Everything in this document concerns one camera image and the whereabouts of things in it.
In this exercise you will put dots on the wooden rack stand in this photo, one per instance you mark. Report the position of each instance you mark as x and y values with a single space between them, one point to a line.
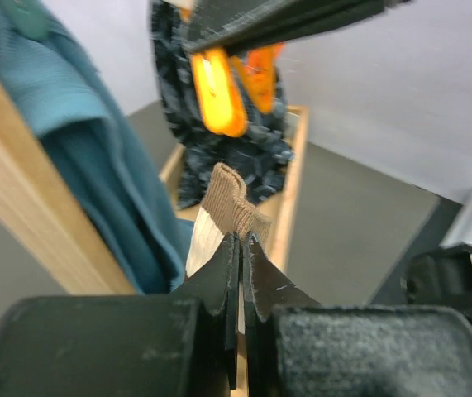
100 339

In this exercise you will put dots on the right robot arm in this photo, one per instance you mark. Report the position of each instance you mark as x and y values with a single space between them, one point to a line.
438 276

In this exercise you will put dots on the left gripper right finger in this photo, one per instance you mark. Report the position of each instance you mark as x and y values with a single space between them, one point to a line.
264 287

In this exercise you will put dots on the beige brown sock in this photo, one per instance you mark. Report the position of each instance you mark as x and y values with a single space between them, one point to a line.
224 209

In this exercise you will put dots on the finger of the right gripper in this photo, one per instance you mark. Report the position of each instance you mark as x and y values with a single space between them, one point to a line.
238 26

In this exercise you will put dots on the orange clothespin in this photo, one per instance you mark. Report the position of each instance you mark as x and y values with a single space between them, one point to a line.
220 103
257 73

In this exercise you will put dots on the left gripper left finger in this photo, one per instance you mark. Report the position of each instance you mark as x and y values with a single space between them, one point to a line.
210 333

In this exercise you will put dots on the teal cloth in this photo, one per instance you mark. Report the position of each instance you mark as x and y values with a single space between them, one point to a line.
59 94

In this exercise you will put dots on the dark patterned cloth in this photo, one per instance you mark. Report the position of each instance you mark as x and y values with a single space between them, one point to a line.
259 155

